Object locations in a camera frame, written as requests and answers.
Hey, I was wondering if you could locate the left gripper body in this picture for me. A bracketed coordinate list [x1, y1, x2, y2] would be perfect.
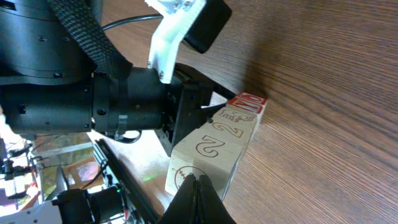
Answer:
[155, 63, 215, 157]

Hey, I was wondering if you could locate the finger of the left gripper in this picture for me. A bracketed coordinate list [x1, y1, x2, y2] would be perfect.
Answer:
[198, 78, 236, 100]
[200, 103, 226, 118]

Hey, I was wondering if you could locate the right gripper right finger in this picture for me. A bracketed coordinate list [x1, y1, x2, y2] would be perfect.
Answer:
[198, 175, 236, 224]

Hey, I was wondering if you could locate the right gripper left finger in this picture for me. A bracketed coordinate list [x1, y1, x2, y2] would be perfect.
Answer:
[157, 174, 198, 224]

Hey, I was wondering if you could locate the red E wooden block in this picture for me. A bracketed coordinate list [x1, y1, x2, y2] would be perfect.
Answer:
[215, 107, 259, 131]

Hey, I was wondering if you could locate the green animal wooden block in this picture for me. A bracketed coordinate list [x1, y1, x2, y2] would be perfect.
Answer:
[200, 116, 254, 149]

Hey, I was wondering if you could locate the blue side block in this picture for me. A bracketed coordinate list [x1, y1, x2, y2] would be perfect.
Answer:
[237, 92, 267, 105]
[226, 97, 267, 114]

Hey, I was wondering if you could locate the red six wooden block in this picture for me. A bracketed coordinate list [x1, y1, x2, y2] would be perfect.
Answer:
[165, 129, 242, 200]

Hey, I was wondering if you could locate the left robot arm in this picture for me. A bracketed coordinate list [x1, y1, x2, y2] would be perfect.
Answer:
[1, 0, 233, 154]

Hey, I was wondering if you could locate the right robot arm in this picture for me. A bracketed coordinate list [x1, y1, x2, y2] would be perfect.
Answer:
[1, 174, 235, 224]

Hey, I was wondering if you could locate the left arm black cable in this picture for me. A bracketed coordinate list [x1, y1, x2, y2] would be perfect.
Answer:
[101, 13, 164, 32]

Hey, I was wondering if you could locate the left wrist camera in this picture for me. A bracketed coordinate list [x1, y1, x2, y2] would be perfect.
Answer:
[184, 0, 232, 54]

